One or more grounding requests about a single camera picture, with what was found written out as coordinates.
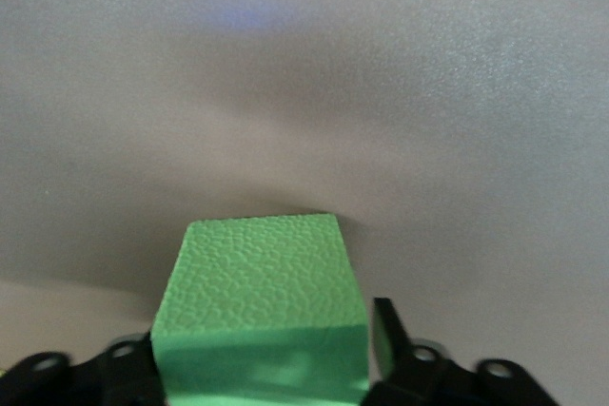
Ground green foam cube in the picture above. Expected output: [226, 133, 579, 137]
[150, 212, 371, 406]

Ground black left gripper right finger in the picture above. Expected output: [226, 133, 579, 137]
[368, 298, 562, 406]

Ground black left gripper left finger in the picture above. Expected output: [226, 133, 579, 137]
[0, 329, 166, 406]

